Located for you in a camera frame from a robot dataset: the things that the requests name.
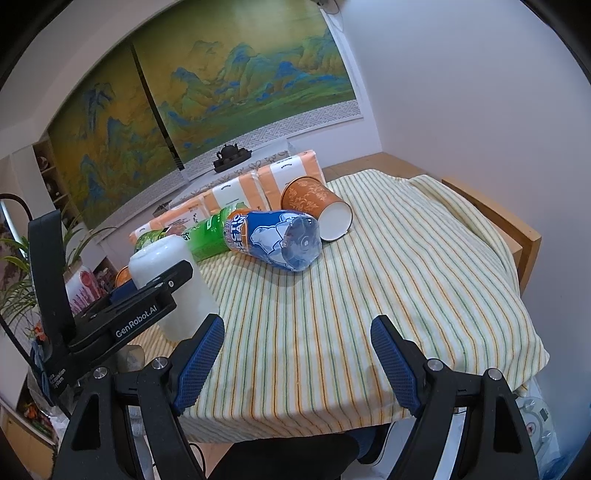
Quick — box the orange paper cup left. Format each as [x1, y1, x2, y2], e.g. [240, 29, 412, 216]
[115, 266, 131, 288]

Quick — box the white red ceramic plant pot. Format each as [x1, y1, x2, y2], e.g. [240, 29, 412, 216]
[65, 263, 106, 315]

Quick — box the green spider plant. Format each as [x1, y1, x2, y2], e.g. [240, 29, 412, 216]
[1, 227, 113, 339]

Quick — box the green grapefruit drink bottle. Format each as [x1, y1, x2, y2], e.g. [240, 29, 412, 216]
[134, 202, 246, 262]

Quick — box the striped yellow tablecloth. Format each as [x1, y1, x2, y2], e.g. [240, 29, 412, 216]
[128, 168, 551, 445]

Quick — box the green landscape painting right panel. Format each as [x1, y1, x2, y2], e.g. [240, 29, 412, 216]
[131, 1, 356, 161]

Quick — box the wooden wall shelf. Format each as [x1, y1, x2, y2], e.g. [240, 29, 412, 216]
[33, 137, 80, 228]

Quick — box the orange tissue pack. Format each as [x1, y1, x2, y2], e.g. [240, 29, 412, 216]
[129, 198, 209, 245]
[204, 171, 269, 214]
[257, 150, 325, 199]

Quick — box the orange paper cup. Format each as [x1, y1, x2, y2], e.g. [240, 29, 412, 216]
[115, 266, 131, 288]
[280, 176, 353, 242]

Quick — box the black teapot set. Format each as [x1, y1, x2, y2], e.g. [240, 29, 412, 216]
[213, 144, 252, 173]

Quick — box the green landscape painting panel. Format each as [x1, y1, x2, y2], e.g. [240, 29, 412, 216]
[48, 44, 176, 228]
[131, 1, 356, 161]

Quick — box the white round appliance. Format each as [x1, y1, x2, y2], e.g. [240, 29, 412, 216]
[516, 378, 560, 474]

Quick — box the orange paper cup right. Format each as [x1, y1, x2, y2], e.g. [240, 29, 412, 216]
[280, 176, 353, 242]

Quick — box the white plastic cup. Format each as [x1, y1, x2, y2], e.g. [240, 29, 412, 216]
[127, 234, 222, 342]

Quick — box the blue Arctic Ocean bottle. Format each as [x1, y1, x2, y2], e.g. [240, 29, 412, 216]
[223, 209, 322, 272]

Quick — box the green landscape painting left panel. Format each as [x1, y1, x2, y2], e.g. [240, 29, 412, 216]
[48, 44, 176, 228]

